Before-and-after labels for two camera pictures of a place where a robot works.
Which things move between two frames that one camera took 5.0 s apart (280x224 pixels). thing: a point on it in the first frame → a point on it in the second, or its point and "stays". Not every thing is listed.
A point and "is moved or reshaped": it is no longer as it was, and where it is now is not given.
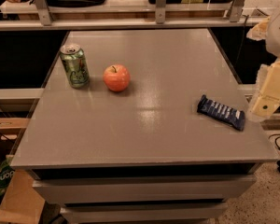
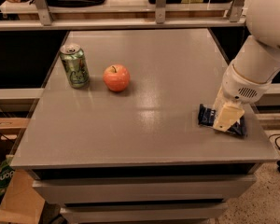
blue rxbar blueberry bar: (231, 117) is moved or reshaped
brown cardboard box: (24, 203) stays
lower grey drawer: (106, 213) stays
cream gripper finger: (273, 82) → (228, 117)
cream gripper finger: (259, 31) → (219, 102)
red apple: (117, 77) stays
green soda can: (75, 63) stays
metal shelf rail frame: (47, 21) stays
